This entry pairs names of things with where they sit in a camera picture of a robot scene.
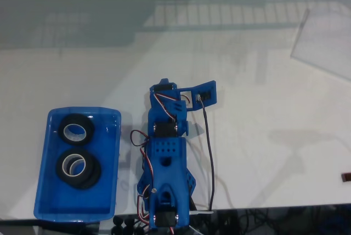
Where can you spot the blue plastic bin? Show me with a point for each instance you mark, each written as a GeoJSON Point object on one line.
{"type": "Point", "coordinates": [82, 199]}

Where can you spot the clear plastic sheet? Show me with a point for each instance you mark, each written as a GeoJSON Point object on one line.
{"type": "Point", "coordinates": [323, 43]}

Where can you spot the black tape roll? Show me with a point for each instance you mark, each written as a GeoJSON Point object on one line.
{"type": "Point", "coordinates": [59, 168]}
{"type": "Point", "coordinates": [90, 128]}
{"type": "Point", "coordinates": [94, 178]}

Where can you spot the small brown object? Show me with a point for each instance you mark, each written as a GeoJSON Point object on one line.
{"type": "Point", "coordinates": [346, 177]}

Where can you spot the black clamp knob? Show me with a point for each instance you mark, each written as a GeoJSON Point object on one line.
{"type": "Point", "coordinates": [118, 220]}
{"type": "Point", "coordinates": [129, 222]}

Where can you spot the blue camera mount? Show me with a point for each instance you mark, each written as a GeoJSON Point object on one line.
{"type": "Point", "coordinates": [212, 90]}

